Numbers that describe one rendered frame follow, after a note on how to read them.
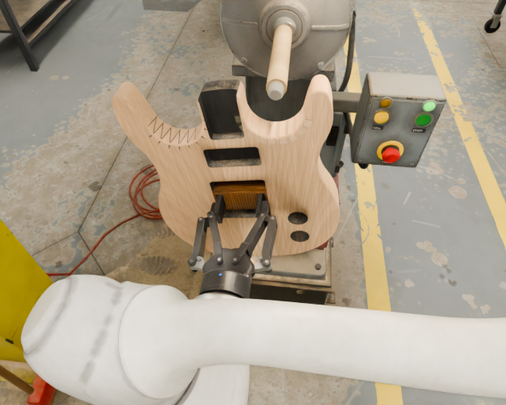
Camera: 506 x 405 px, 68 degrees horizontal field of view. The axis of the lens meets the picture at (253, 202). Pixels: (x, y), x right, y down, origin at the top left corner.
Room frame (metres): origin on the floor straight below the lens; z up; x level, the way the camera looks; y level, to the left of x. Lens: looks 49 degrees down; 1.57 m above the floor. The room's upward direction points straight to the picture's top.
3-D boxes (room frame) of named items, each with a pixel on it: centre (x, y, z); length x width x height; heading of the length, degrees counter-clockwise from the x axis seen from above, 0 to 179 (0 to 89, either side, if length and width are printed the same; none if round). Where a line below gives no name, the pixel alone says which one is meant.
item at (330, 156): (0.95, -0.24, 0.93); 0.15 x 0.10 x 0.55; 174
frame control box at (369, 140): (0.79, -0.31, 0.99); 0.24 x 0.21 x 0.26; 174
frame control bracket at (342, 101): (0.80, -0.26, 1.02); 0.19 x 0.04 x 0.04; 84
